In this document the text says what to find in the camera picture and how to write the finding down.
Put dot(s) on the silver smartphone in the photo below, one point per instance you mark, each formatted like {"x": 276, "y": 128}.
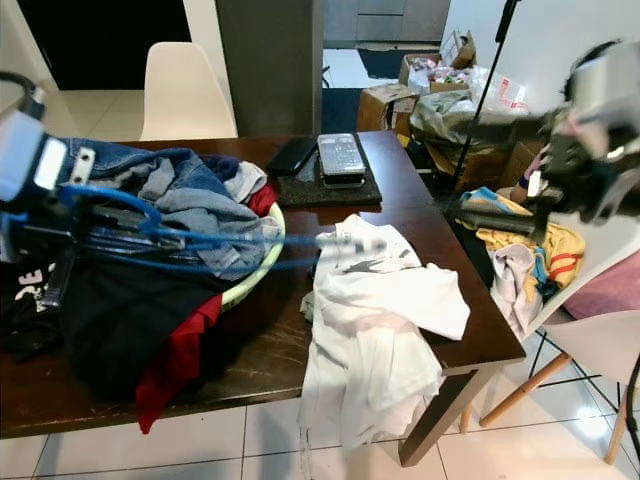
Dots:
{"x": 342, "y": 155}

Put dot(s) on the yellow striped garment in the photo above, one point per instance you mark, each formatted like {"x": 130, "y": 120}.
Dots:
{"x": 520, "y": 240}

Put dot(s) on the red garment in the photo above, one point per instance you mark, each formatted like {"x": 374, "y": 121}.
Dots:
{"x": 180, "y": 360}

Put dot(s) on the black stand pole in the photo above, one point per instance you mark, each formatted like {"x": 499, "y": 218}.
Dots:
{"x": 485, "y": 90}

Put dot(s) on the black table mat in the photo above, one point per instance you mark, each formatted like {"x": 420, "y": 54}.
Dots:
{"x": 305, "y": 190}

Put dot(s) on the black wallet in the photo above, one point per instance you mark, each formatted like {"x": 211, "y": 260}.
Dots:
{"x": 290, "y": 156}

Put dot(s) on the open cardboard box with goods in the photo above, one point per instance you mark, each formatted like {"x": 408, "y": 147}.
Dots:
{"x": 440, "y": 65}

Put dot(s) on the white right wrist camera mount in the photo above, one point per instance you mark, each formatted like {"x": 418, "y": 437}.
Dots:
{"x": 610, "y": 100}

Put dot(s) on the dark navy garment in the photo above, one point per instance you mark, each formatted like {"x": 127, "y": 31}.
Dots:
{"x": 130, "y": 330}

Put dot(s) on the white chair with wooden legs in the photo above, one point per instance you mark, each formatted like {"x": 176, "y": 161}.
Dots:
{"x": 600, "y": 345}

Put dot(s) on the black shirt with white print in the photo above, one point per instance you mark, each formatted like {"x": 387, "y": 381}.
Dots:
{"x": 25, "y": 330}

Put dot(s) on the white shell chair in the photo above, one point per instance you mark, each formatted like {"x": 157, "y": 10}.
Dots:
{"x": 610, "y": 260}

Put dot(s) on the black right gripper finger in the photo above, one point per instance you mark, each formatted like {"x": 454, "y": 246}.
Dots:
{"x": 510, "y": 127}
{"x": 510, "y": 220}

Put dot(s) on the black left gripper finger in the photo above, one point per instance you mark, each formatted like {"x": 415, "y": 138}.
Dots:
{"x": 115, "y": 241}
{"x": 110, "y": 213}

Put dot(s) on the light green laundry basket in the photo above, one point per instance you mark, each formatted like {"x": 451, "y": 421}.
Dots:
{"x": 265, "y": 265}

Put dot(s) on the crumpled white shirt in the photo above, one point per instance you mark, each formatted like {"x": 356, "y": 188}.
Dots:
{"x": 380, "y": 340}

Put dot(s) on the blue plastic hanger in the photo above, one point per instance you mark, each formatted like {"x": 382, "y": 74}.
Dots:
{"x": 260, "y": 240}

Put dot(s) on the pale grey garment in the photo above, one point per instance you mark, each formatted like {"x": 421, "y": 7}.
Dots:
{"x": 515, "y": 290}

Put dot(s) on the closed brown cardboard box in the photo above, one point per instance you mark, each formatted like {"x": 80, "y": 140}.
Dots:
{"x": 385, "y": 110}

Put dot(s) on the cream shell chair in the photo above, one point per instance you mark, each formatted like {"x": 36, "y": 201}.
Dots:
{"x": 185, "y": 100}

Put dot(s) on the olive plastic bag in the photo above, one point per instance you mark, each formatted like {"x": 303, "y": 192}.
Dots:
{"x": 455, "y": 120}

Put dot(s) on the blue denim jeans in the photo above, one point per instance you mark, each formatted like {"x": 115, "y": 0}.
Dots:
{"x": 200, "y": 190}

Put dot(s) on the dark wooden table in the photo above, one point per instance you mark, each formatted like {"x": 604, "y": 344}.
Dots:
{"x": 260, "y": 350}

